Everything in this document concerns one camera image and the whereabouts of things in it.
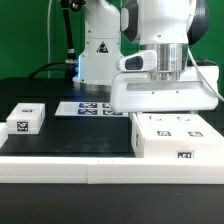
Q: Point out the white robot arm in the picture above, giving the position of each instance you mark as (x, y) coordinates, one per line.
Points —
(113, 33)

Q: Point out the white cabinet body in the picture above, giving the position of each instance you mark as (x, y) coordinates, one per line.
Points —
(178, 147)

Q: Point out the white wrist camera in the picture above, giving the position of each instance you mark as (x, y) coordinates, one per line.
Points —
(145, 60)

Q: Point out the white cabinet door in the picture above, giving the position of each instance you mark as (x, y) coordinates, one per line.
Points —
(194, 126)
(155, 126)

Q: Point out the small white box part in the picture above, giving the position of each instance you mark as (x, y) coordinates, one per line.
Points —
(26, 118)

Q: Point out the white flat marker board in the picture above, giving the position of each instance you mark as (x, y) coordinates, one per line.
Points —
(87, 109)

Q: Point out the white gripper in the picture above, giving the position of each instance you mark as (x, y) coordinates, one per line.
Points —
(136, 92)

